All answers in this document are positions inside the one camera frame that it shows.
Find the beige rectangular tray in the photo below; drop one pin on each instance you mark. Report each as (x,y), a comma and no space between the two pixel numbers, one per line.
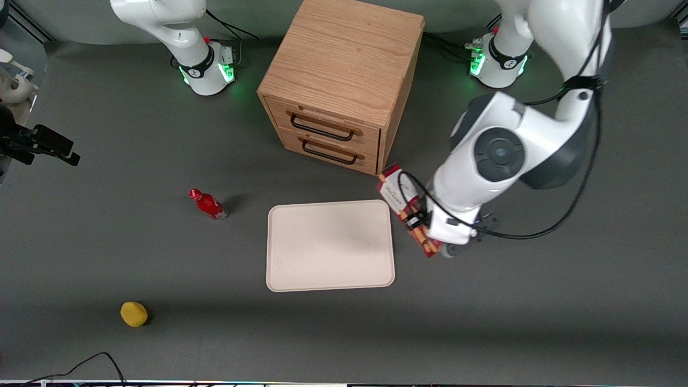
(329,245)

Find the wooden drawer cabinet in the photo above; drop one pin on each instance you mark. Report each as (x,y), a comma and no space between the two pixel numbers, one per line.
(344,64)

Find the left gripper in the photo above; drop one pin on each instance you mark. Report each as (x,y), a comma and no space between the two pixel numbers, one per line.
(422,219)

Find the wooden drawer front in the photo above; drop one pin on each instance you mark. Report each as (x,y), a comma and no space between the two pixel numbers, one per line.
(365,141)
(290,142)

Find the red cookie box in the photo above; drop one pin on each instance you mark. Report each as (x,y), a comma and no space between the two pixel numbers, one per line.
(394,188)

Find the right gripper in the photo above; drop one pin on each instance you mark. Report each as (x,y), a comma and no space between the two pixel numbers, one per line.
(15,141)

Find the red bottle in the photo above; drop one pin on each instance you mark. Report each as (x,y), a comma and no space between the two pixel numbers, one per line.
(209,205)

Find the black corner rail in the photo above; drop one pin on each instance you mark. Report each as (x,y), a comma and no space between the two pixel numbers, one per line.
(29,21)

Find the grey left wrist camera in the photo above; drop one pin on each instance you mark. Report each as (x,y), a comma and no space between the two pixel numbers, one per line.
(457,249)

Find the yellow lemon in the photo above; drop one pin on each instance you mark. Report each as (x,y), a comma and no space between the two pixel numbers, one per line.
(134,314)

